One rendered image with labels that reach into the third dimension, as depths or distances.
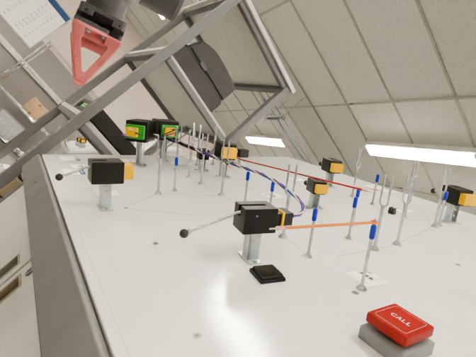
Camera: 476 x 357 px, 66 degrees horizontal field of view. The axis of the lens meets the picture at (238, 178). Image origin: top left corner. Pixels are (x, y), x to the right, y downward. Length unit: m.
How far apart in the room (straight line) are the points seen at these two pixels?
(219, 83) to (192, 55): 0.17
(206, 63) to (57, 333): 1.31
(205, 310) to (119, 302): 0.10
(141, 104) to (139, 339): 7.68
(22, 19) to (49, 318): 7.66
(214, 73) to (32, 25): 6.58
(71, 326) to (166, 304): 0.10
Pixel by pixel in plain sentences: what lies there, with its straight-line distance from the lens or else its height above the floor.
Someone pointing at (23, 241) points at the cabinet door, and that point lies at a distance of 0.91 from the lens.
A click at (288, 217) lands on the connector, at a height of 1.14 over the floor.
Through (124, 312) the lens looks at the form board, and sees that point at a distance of 0.46.
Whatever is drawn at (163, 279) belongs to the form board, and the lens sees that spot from 0.52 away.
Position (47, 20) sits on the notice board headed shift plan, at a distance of 8.03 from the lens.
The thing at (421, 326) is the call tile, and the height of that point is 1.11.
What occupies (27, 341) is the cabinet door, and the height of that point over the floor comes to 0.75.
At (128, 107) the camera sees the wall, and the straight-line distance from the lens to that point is 7.97.
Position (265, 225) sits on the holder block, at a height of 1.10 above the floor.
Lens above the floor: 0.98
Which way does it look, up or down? 14 degrees up
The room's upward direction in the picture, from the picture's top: 47 degrees clockwise
